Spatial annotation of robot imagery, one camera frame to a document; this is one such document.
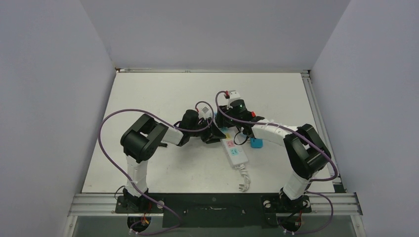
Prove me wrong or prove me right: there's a white power strip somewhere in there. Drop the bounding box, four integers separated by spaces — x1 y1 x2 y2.
215 122 249 169

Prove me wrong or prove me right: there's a white power strip cord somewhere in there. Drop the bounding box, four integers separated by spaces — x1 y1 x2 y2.
236 164 251 193

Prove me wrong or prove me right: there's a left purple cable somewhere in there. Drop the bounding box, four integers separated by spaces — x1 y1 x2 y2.
97 101 215 226

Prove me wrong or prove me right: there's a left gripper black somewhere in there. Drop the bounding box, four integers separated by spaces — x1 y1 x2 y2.
188 118 225 143

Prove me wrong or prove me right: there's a purple cable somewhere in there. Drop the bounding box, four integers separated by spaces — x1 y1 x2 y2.
215 91 339 183
97 101 215 226

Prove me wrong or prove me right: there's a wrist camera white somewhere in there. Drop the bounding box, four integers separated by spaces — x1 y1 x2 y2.
198 106 212 119
224 90 241 101

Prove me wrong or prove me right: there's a blue plug adapter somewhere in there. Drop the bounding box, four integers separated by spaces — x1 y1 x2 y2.
250 138 263 149

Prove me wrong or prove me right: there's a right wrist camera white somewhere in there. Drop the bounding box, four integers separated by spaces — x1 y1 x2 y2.
224 90 241 101

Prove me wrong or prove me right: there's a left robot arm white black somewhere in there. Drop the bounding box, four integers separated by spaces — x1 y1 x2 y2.
120 110 226 212

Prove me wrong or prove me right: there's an aluminium frame rail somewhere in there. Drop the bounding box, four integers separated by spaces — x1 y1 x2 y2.
301 70 343 187

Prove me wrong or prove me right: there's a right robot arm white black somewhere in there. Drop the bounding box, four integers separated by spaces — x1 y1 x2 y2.
215 99 331 211

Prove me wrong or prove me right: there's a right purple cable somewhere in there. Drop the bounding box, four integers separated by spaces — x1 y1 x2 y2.
215 91 339 183

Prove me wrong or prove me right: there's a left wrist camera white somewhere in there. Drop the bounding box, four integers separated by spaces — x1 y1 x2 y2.
198 106 212 119

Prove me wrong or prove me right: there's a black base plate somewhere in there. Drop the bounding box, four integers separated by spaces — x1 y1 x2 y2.
115 193 312 229

